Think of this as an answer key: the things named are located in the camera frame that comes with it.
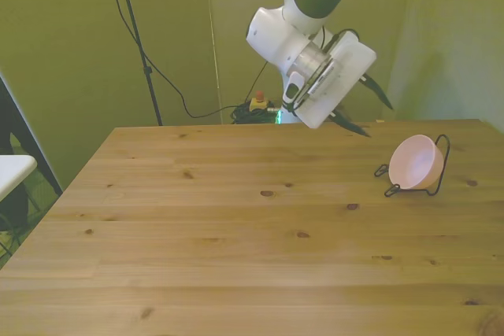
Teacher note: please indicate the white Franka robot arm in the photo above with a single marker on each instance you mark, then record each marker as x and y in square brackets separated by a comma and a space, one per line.
[275, 37]

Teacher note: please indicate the white side table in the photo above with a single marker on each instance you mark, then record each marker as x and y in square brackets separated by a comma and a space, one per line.
[13, 172]

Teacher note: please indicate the black camera stand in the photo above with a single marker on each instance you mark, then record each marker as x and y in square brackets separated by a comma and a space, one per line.
[147, 70]

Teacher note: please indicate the yellow emergency stop button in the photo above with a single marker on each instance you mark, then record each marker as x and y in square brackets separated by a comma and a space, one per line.
[259, 104]

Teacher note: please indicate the pink bowl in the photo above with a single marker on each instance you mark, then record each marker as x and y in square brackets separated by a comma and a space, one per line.
[413, 163]

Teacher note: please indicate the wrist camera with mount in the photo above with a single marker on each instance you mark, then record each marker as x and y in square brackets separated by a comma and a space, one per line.
[294, 88]

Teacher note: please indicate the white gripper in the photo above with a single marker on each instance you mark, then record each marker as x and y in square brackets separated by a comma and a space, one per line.
[346, 68]

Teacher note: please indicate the dark slanted frame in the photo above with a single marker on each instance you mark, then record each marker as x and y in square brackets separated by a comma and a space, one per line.
[37, 143]

